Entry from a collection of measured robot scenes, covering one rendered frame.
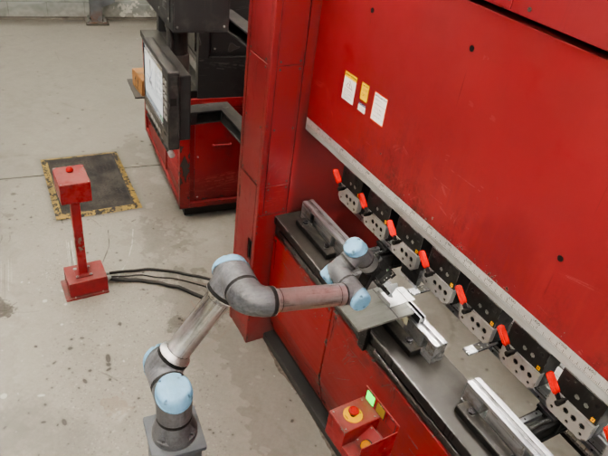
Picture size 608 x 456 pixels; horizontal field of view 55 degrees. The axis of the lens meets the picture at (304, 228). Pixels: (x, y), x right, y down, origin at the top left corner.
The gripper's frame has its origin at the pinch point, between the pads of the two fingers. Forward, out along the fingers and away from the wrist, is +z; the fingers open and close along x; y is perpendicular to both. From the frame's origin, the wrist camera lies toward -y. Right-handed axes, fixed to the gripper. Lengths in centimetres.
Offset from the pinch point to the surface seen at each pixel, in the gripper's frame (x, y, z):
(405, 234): 2.6, 19.9, -15.3
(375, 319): -8.1, -9.8, -2.2
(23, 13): 697, -99, 44
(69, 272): 166, -132, 10
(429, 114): 7, 50, -51
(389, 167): 20.2, 32.3, -29.8
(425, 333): -19.2, 0.8, 10.7
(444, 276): -20.9, 18.7, -14.0
